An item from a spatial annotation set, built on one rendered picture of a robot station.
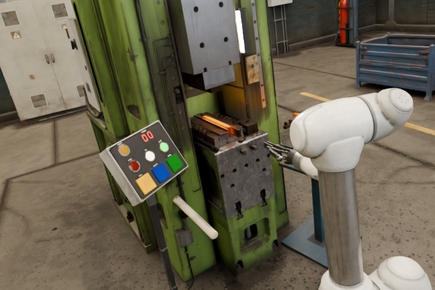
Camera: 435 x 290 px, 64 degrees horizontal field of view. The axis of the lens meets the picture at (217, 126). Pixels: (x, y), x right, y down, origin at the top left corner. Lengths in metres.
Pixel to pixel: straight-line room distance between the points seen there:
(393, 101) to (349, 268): 0.49
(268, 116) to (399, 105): 1.50
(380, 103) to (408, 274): 0.56
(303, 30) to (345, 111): 8.78
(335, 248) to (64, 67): 6.43
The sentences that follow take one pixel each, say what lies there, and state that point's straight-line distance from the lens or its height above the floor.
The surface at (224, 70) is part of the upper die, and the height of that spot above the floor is 1.34.
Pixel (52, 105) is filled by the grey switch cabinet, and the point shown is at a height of 0.25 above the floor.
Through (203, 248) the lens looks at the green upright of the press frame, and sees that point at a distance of 2.47.
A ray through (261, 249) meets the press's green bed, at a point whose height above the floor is 0.11.
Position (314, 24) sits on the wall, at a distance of 9.92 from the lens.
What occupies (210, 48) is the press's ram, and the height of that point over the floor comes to 1.48.
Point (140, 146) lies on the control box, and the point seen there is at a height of 1.14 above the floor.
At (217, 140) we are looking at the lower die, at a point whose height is 0.96.
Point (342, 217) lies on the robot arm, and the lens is 1.06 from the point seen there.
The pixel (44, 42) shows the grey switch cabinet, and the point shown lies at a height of 1.37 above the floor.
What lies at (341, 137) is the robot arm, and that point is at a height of 1.37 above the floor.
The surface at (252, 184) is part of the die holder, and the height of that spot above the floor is 0.62.
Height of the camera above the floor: 1.76
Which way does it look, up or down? 21 degrees down
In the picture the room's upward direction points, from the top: 9 degrees counter-clockwise
